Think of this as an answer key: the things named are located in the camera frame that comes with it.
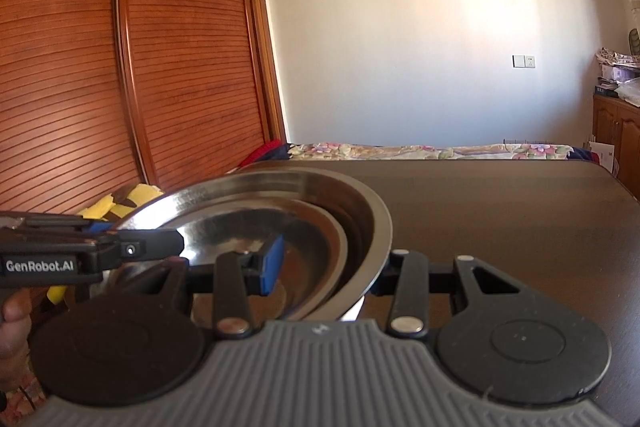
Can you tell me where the wooden louvered wardrobe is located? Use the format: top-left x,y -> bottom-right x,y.
0,0 -> 287,219

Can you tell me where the wooden cabinet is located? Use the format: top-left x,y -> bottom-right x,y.
592,91 -> 640,198

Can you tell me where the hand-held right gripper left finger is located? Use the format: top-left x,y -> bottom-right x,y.
107,234 -> 286,340

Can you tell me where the yellow plush toy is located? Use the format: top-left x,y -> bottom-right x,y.
47,183 -> 164,306

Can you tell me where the large stainless steel bowl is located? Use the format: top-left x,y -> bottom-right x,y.
107,169 -> 394,323

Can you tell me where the floral blanket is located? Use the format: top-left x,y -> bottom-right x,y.
284,141 -> 601,164

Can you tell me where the person's left hand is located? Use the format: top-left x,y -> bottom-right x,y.
0,290 -> 34,391

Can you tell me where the stack of boxes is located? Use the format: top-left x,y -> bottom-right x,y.
594,66 -> 640,96

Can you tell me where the clear plastic bag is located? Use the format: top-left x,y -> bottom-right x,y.
614,78 -> 640,108

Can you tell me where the red cloth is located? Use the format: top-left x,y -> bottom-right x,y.
239,139 -> 286,168

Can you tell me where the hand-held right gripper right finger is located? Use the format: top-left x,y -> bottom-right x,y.
372,249 -> 521,339

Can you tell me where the printed cloth pile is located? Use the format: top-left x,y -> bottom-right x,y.
595,47 -> 640,68

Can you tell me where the white paper sheet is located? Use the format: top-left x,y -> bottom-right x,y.
587,139 -> 617,174

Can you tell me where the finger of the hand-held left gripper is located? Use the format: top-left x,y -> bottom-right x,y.
80,217 -> 122,237
97,229 -> 184,269

